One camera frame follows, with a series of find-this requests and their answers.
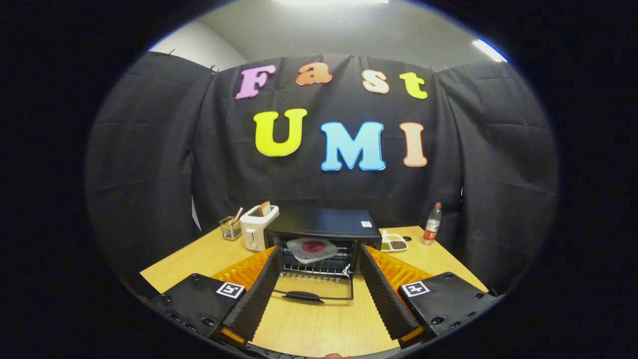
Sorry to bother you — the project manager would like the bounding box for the long ceiling light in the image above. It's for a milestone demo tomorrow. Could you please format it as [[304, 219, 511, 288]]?
[[472, 39, 509, 63]]

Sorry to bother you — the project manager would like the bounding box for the clear plastic water bottle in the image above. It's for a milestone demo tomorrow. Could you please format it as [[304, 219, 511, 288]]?
[[422, 202, 443, 245]]

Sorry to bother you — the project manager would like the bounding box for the large ceiling light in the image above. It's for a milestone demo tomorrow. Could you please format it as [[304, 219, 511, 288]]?
[[274, 0, 389, 6]]

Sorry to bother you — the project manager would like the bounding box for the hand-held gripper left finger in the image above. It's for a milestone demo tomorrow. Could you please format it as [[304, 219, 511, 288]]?
[[150, 245, 283, 348]]

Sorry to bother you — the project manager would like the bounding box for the white divided bean dish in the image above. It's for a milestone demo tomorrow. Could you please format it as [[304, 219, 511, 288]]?
[[380, 230, 408, 252]]

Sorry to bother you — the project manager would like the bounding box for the black toaster oven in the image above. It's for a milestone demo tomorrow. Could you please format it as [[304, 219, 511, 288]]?
[[263, 207, 383, 304]]

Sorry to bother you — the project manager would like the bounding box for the white pop-up toaster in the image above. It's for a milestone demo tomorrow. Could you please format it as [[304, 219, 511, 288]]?
[[240, 205, 280, 252]]

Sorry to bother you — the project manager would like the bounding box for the white square plate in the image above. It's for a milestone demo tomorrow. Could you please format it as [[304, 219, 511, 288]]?
[[286, 237, 339, 264]]

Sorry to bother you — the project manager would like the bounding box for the wire mesh holder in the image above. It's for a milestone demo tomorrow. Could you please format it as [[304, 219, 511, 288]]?
[[219, 215, 243, 241]]

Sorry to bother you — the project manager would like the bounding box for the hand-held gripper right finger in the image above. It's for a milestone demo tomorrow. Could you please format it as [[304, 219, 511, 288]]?
[[357, 244, 502, 349]]

